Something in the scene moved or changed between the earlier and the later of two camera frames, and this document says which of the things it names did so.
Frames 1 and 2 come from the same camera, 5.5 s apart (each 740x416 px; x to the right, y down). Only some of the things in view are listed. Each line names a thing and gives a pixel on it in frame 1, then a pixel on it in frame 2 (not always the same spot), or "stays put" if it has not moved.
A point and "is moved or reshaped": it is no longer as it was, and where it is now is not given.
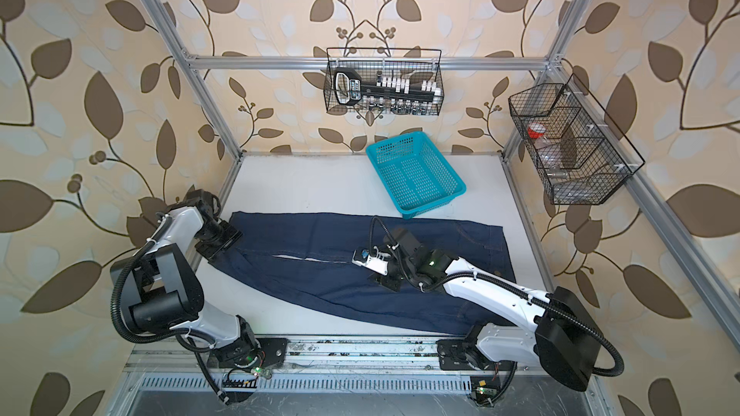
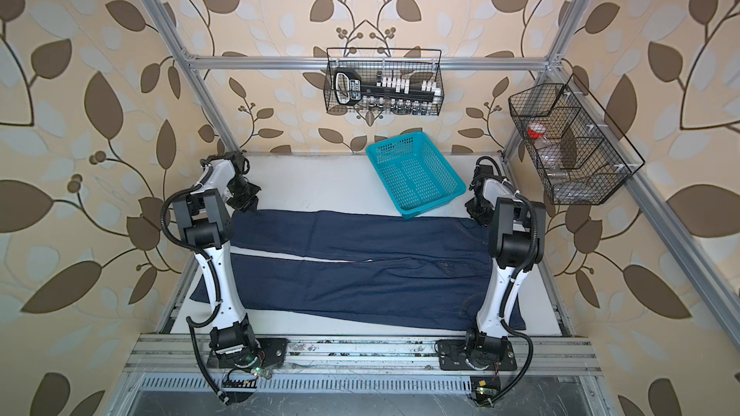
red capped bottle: [536, 130] stays put
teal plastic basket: [416, 175] stays put
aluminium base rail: [312, 365] stays put
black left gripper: [232, 234] -> [251, 203]
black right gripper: [384, 281] -> [486, 221]
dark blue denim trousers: [309, 257] is moved or reshaped
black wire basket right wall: [580, 157] stays put
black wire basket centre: [380, 65] stays put
